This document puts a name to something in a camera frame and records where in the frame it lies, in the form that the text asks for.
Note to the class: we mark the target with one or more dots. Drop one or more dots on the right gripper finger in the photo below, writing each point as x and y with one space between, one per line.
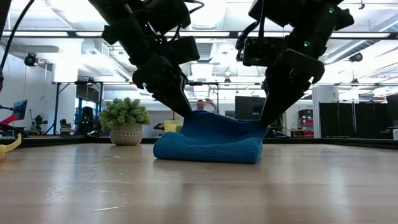
264 99
283 102

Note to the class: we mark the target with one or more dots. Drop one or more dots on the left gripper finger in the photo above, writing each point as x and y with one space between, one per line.
183 90
171 96

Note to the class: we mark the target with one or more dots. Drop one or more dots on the blue microfiber towel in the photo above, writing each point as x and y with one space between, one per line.
211 146

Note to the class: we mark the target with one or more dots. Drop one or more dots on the yellow microfiber towel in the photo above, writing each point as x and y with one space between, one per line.
7 147

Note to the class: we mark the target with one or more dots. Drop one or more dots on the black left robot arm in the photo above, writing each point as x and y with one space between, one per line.
136 18

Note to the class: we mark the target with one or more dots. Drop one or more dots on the black background robot arm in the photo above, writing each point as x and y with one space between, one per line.
39 121

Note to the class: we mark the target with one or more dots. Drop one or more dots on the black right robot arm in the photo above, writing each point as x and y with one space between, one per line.
298 15

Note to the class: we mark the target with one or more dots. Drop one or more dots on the black computer monitor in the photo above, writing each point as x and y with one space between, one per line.
248 109

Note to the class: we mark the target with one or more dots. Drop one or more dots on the person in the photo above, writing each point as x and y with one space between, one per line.
201 105

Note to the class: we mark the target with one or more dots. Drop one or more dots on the yellow translucent plastic bin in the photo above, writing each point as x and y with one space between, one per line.
169 126

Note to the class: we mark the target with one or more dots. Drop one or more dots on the red storage shelf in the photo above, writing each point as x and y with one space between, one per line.
306 121

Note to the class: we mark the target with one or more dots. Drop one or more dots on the artificial green potted plant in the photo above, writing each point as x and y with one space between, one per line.
124 118

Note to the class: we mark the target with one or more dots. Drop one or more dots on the black ceiling spotlight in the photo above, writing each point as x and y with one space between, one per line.
356 57
30 59

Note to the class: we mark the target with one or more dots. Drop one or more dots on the black overhead light bar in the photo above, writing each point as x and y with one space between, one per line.
234 35

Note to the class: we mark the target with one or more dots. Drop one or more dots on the black partition panels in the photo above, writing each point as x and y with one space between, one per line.
367 121

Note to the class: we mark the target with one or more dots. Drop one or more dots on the blue background monitor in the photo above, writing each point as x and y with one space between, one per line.
20 107

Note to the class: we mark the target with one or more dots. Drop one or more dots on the red slanted bar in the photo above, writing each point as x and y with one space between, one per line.
11 119

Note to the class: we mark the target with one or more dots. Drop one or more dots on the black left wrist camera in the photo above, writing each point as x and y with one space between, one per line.
185 49

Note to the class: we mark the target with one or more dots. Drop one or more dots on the tall black gantry frame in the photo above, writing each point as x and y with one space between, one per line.
57 105

